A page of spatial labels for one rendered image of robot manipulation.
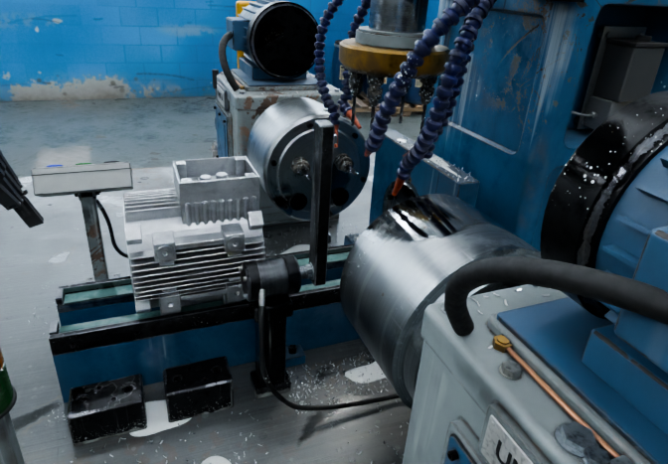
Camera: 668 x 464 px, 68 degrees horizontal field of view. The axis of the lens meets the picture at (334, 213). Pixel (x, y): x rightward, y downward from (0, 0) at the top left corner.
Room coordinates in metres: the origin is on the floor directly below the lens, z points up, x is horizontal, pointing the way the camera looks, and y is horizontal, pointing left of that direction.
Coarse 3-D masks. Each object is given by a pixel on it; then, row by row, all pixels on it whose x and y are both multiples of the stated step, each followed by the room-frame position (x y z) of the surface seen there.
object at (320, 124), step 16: (320, 128) 0.65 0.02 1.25; (320, 144) 0.65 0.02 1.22; (320, 160) 0.65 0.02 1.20; (320, 176) 0.65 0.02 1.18; (320, 192) 0.65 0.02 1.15; (320, 208) 0.65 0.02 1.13; (320, 224) 0.65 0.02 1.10; (320, 240) 0.65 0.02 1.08; (320, 256) 0.65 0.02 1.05; (320, 272) 0.65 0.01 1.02
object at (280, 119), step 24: (264, 120) 1.11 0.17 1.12; (288, 120) 1.04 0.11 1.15; (312, 120) 1.02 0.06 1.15; (264, 144) 1.03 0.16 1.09; (288, 144) 1.00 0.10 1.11; (312, 144) 1.02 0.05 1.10; (360, 144) 1.07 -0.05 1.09; (264, 168) 0.99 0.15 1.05; (288, 168) 1.00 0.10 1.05; (312, 168) 1.02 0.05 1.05; (336, 168) 1.04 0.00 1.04; (360, 168) 1.07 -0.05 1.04; (288, 192) 1.00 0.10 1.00; (336, 192) 1.04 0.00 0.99; (360, 192) 1.08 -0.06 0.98; (288, 216) 1.01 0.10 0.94
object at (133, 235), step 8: (248, 216) 0.70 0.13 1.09; (256, 216) 0.70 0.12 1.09; (248, 224) 0.70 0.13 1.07; (256, 224) 0.69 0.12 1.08; (128, 232) 0.62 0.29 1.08; (136, 232) 0.62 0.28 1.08; (128, 240) 0.61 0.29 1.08; (136, 240) 0.62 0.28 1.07; (136, 304) 0.62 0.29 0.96; (144, 304) 0.62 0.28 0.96; (136, 312) 0.62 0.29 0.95; (144, 312) 0.63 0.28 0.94
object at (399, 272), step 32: (384, 224) 0.59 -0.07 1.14; (416, 224) 0.56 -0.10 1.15; (448, 224) 0.55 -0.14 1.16; (480, 224) 0.55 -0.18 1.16; (352, 256) 0.58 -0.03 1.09; (384, 256) 0.54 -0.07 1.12; (416, 256) 0.51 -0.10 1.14; (448, 256) 0.49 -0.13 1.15; (480, 256) 0.48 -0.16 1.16; (352, 288) 0.55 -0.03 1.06; (384, 288) 0.50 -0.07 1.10; (416, 288) 0.47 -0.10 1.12; (480, 288) 0.44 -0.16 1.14; (352, 320) 0.56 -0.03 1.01; (384, 320) 0.48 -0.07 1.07; (416, 320) 0.45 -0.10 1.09; (384, 352) 0.46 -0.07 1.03; (416, 352) 0.43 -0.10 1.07; (416, 384) 0.42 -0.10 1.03
